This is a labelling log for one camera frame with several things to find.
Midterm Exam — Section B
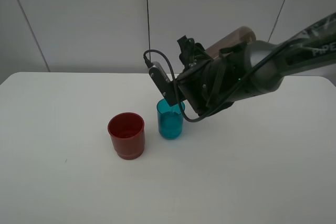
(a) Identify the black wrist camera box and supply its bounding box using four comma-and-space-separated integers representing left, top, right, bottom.
149, 61, 177, 106

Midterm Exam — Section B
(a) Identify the blue translucent plastic cup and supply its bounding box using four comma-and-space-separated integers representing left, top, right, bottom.
156, 99, 184, 140

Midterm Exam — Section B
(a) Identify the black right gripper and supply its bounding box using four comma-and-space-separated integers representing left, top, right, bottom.
174, 35, 248, 115

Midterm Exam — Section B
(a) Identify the black camera cable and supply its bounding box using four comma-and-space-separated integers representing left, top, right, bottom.
143, 24, 316, 123

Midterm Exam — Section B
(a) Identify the brown translucent plastic bottle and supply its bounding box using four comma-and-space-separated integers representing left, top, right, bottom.
205, 26, 256, 59

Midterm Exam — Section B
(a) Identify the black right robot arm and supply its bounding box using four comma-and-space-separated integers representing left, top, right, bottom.
176, 14, 335, 116

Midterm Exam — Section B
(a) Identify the red plastic cup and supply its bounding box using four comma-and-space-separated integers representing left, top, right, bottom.
107, 112, 145, 160

